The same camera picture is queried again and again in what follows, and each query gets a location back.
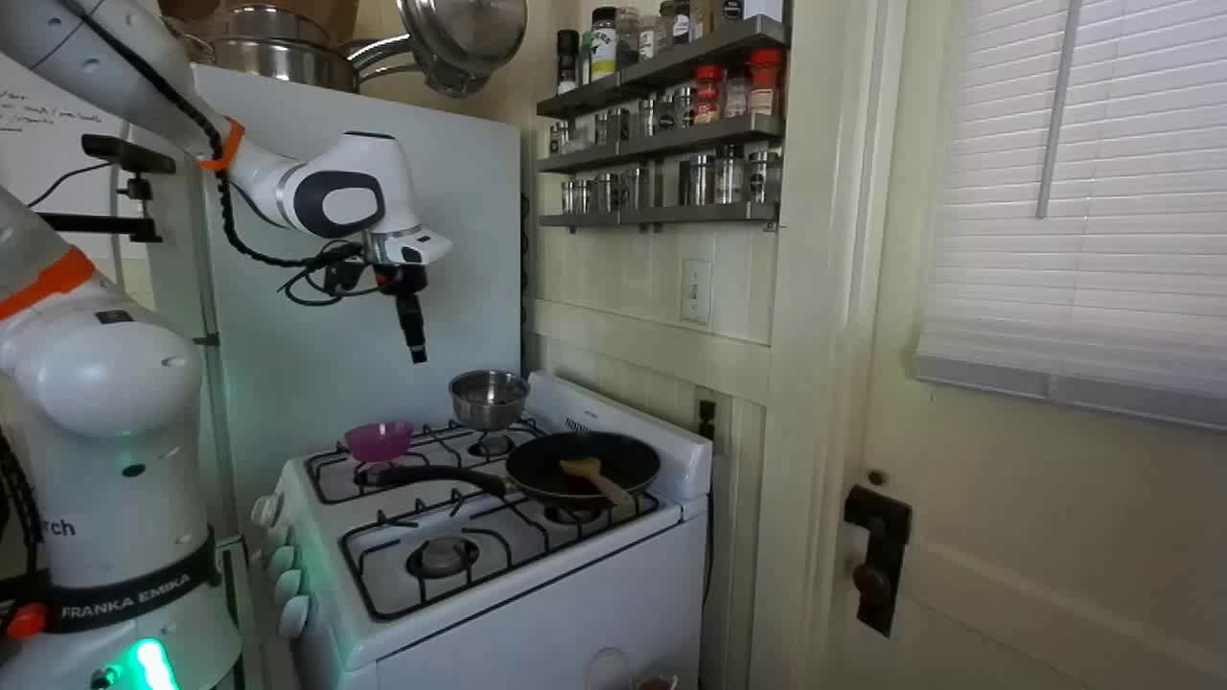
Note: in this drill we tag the bay leaves glass jar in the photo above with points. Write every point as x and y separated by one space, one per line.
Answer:
731 175

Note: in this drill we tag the glass spice jar brown spice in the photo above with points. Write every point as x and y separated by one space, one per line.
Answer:
692 178

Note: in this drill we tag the wooden spatula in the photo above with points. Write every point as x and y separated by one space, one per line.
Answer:
596 480

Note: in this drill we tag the glass spice jar steel lid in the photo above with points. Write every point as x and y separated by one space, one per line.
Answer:
564 193
583 193
614 125
671 104
641 116
559 134

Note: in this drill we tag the black stove grate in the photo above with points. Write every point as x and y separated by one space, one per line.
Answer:
385 540
334 475

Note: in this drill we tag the large white bottle black lid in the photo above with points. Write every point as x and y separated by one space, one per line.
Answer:
598 42

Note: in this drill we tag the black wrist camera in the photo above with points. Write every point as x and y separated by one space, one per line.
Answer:
349 269

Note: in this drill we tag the dark tall bottle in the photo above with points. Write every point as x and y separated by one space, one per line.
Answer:
570 57

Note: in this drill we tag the black frying pan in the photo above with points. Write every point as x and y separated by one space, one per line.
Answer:
579 460

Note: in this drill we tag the white refrigerator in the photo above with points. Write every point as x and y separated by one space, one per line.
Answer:
357 345

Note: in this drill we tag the black camera on stand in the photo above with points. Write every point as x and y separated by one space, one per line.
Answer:
129 154

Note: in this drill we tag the small steel saucepan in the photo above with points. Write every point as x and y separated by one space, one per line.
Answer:
487 401

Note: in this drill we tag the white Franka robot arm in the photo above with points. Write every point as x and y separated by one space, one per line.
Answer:
115 424

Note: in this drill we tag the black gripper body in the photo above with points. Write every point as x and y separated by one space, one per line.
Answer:
402 281

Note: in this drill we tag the small glass spice jar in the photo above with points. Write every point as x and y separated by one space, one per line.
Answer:
737 98
639 38

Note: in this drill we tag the glass jar round seeds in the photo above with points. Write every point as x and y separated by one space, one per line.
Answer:
627 187

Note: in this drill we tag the hanging steel pot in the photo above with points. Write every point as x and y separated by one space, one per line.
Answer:
285 52

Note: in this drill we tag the hanging steel pan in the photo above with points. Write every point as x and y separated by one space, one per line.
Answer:
467 38

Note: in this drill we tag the white stove knob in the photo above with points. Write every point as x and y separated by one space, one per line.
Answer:
289 582
297 615
266 512
280 557

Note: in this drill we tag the brown label spice jar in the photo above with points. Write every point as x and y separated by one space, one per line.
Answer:
765 168

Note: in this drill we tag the steel wall spice rack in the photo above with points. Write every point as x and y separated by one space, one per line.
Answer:
666 217

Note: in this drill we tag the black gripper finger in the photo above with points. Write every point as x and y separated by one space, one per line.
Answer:
417 329

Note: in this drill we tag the white wall switch plate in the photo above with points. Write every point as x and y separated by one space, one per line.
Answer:
696 293

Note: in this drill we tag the pink bowl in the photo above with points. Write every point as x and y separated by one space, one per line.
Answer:
382 443

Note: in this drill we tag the white gas stove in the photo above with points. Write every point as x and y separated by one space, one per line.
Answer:
537 615

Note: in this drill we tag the black power plug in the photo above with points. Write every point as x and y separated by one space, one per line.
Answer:
708 419

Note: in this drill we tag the red cap spice bottle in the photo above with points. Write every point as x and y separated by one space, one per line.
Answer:
768 86
710 92

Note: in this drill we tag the white window blind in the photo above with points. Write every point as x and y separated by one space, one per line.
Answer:
1098 230

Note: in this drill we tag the black door latch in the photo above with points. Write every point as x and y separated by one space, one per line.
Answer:
876 548

